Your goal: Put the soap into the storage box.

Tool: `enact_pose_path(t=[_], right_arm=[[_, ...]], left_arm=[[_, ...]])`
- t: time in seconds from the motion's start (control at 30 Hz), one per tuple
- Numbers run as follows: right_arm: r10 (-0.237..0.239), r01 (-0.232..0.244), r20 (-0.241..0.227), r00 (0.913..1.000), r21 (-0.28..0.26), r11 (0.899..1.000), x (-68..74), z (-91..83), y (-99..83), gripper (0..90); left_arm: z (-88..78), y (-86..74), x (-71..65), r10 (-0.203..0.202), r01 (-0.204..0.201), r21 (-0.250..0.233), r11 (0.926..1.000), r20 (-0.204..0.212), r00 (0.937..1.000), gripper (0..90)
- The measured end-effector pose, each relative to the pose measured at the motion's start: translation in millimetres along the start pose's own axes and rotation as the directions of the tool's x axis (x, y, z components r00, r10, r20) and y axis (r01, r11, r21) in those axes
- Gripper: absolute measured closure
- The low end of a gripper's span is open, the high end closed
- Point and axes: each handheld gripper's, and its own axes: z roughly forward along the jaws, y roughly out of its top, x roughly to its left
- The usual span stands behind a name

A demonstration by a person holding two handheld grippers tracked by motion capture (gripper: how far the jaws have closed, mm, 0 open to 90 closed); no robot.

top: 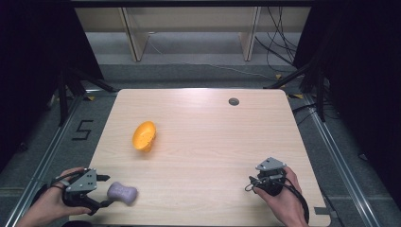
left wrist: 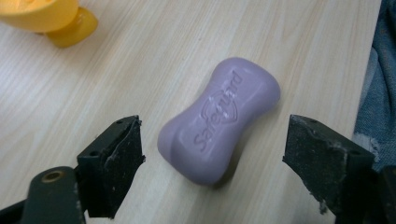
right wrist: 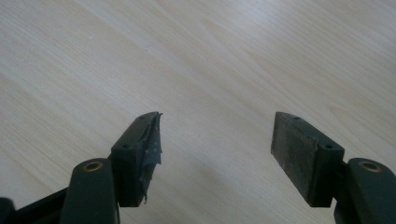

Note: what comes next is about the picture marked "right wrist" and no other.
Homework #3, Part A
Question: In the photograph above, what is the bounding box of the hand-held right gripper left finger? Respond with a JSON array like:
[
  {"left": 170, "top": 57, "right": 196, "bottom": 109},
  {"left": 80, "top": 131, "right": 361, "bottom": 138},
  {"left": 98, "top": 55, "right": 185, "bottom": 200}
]
[{"left": 110, "top": 111, "right": 163, "bottom": 208}]

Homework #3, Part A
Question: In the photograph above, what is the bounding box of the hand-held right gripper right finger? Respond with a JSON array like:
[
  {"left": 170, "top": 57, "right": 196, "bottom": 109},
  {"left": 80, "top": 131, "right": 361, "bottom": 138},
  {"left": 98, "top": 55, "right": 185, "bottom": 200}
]
[{"left": 270, "top": 111, "right": 346, "bottom": 208}]

